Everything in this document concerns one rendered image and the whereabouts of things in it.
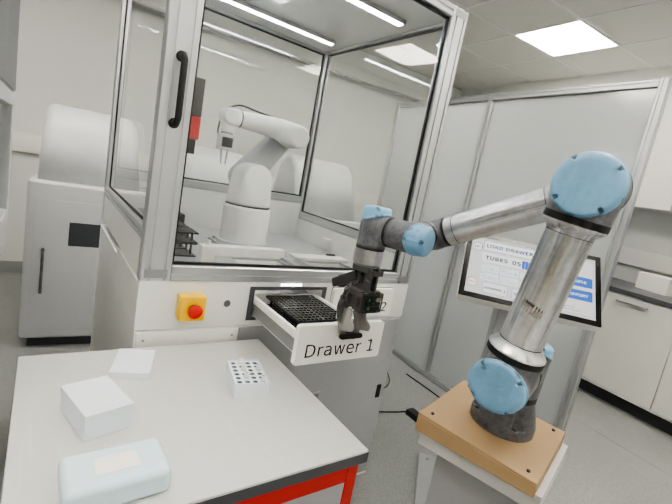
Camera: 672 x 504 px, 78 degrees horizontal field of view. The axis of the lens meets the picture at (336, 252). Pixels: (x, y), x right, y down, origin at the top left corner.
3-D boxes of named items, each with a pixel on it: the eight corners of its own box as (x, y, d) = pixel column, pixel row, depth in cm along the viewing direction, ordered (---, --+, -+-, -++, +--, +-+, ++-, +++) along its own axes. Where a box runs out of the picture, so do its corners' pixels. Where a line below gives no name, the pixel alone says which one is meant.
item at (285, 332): (370, 349, 124) (374, 330, 123) (296, 357, 109) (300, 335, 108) (304, 303, 156) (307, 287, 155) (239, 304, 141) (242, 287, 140)
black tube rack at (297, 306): (344, 338, 128) (348, 318, 127) (295, 342, 118) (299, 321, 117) (308, 312, 146) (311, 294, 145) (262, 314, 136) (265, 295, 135)
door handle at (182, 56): (183, 129, 104) (192, 49, 101) (172, 127, 102) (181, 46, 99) (178, 129, 108) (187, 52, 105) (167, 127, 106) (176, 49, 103)
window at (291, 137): (393, 271, 167) (448, 17, 151) (171, 263, 117) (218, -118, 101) (392, 270, 167) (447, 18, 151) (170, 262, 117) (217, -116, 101)
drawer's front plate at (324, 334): (377, 356, 124) (385, 321, 122) (293, 366, 107) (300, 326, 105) (374, 353, 126) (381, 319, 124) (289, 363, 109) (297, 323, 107)
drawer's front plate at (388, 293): (389, 315, 167) (394, 289, 165) (329, 318, 150) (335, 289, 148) (386, 313, 168) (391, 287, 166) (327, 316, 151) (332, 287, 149)
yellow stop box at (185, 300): (205, 321, 120) (208, 298, 118) (179, 323, 115) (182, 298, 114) (199, 315, 124) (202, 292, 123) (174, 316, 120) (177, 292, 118)
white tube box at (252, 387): (267, 397, 102) (270, 382, 101) (232, 398, 98) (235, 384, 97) (256, 372, 113) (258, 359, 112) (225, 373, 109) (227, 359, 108)
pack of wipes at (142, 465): (155, 455, 75) (158, 433, 75) (170, 492, 68) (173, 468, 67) (56, 480, 66) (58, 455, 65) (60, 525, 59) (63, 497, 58)
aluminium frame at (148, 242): (409, 284, 171) (469, 13, 153) (139, 280, 111) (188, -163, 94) (297, 235, 247) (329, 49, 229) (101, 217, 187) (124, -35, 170)
